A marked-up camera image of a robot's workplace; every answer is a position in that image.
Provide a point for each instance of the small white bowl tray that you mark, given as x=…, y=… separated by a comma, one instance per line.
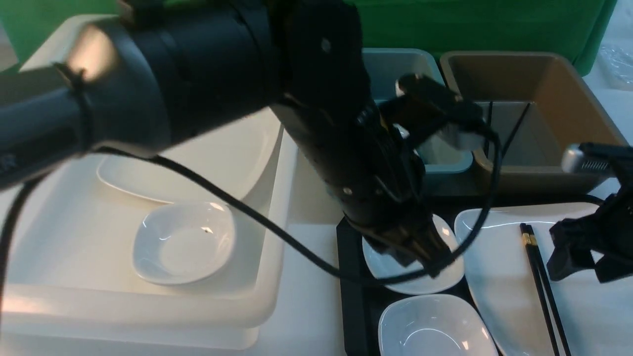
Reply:
x=382, y=266
x=433, y=325

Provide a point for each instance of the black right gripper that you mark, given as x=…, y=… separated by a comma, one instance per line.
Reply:
x=603, y=240

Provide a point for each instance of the small white bowl in bin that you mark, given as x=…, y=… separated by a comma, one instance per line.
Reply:
x=183, y=243

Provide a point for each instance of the white square plate in bin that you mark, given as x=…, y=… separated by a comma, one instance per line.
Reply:
x=232, y=157

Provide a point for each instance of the brown plastic bin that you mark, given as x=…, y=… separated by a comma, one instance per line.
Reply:
x=564, y=111

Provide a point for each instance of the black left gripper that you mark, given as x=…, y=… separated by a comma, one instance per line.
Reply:
x=377, y=184

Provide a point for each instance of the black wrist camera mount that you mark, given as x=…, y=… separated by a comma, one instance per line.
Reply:
x=426, y=108

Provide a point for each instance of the large white square plate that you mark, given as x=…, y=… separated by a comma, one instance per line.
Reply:
x=597, y=318

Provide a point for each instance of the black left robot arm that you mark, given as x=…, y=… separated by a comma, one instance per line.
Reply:
x=156, y=76

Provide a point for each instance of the large white plastic bin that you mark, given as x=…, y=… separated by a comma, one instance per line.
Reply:
x=71, y=273

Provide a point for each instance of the clear plastic bag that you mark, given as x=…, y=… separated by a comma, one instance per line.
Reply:
x=617, y=65

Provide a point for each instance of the teal plastic bin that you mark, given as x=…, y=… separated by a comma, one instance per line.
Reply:
x=447, y=169

